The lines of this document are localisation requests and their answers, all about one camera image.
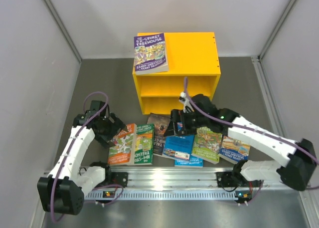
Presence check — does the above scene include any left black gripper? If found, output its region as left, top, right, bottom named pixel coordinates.
left=95, top=112, right=127, bottom=148

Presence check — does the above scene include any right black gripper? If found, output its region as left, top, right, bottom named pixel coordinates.
left=164, top=109, right=209, bottom=137

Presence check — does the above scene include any blue back-cover book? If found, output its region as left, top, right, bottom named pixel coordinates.
left=162, top=135, right=194, bottom=161

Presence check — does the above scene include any green 104-Storey Treehouse book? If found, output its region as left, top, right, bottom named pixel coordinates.
left=132, top=124, right=155, bottom=166

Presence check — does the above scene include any purple 52-Storey Treehouse book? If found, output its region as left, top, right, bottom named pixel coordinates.
left=133, top=33, right=169, bottom=75

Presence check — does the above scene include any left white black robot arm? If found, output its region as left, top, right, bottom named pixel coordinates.
left=37, top=100, right=127, bottom=215

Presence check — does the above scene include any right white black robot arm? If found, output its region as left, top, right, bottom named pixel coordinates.
left=164, top=92, right=319, bottom=191

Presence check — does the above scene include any dark Tale of Two Cities book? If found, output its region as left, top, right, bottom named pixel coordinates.
left=147, top=113, right=170, bottom=156

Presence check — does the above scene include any orange 78-Storey Treehouse book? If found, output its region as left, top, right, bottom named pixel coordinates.
left=108, top=123, right=137, bottom=166

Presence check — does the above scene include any lime 65-Storey Treehouse book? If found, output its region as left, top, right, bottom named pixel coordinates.
left=191, top=127, right=222, bottom=164

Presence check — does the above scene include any light blue 26-Storey Treehouse book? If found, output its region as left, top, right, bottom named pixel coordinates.
left=174, top=158, right=203, bottom=168

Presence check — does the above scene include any blue 91-Storey Treehouse book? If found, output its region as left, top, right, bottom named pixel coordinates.
left=218, top=136, right=250, bottom=164

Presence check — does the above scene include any yellow wooden shelf box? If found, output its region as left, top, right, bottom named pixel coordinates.
left=132, top=32, right=221, bottom=115

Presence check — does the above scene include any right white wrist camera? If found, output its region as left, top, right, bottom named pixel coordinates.
left=179, top=92, right=194, bottom=113

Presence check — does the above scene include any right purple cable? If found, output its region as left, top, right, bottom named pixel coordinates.
left=183, top=76, right=319, bottom=209

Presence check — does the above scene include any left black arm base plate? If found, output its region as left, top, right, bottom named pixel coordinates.
left=105, top=171, right=128, bottom=188

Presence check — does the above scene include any aluminium mounting rail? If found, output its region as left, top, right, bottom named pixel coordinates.
left=43, top=166, right=285, bottom=189

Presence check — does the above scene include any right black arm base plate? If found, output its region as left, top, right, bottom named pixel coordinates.
left=216, top=171, right=238, bottom=192

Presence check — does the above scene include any slotted grey cable duct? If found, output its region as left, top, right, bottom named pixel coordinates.
left=85, top=189, right=252, bottom=201

